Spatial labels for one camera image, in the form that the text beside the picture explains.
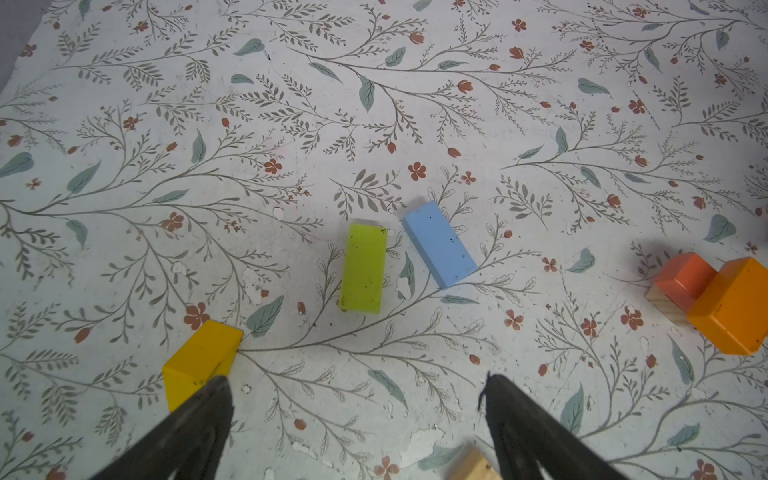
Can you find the orange wood block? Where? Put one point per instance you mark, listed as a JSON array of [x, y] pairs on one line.
[[732, 311]]

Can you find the green wood block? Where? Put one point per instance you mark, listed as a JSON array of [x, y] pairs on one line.
[[364, 268]]

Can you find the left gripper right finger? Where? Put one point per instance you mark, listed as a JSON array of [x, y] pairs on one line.
[[529, 443]]

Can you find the natural wood block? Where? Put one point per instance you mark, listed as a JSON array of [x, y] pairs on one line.
[[474, 466]]

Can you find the small natural wood cube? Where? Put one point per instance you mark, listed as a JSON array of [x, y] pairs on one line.
[[675, 314]]

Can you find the red wood block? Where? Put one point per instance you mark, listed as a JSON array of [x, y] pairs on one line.
[[684, 279]]

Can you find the blue wood block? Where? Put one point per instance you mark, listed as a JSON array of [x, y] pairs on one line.
[[443, 252]]

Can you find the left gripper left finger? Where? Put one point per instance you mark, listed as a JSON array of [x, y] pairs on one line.
[[187, 444]]

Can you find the yellow wood block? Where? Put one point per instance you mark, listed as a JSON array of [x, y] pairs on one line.
[[208, 353]]

